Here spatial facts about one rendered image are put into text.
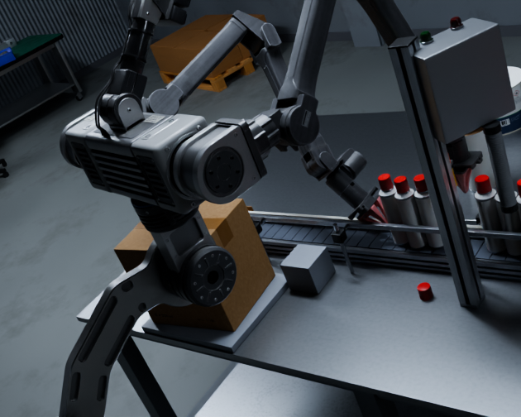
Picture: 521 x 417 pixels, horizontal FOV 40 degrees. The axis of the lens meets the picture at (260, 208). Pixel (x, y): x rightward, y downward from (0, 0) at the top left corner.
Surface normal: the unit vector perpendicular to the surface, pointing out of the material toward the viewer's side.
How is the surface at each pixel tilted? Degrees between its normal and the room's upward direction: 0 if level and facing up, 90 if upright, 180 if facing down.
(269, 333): 0
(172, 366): 0
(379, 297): 0
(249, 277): 90
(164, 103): 58
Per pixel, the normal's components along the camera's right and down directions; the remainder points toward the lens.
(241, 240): 0.81, -0.01
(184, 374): -0.34, -0.82
